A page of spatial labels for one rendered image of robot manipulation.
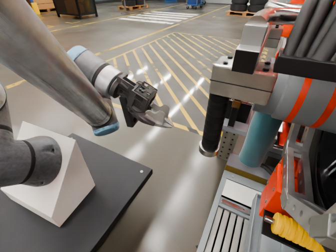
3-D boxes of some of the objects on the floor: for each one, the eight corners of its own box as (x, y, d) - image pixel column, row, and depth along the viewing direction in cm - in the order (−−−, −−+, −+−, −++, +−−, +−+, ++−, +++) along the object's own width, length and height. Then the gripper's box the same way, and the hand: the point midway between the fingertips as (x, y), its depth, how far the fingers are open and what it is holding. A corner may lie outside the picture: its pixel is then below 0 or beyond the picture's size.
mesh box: (80, 19, 644) (71, -15, 583) (57, 17, 691) (46, -16, 630) (98, 16, 704) (92, -16, 643) (76, 14, 751) (68, -16, 690)
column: (229, 161, 134) (244, 115, 108) (216, 156, 138) (227, 111, 112) (232, 152, 141) (247, 107, 115) (219, 148, 145) (231, 103, 119)
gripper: (110, 79, 49) (175, 122, 49) (128, 67, 56) (186, 105, 55) (105, 101, 55) (163, 139, 55) (122, 88, 62) (174, 122, 61)
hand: (168, 125), depth 57 cm, fingers closed
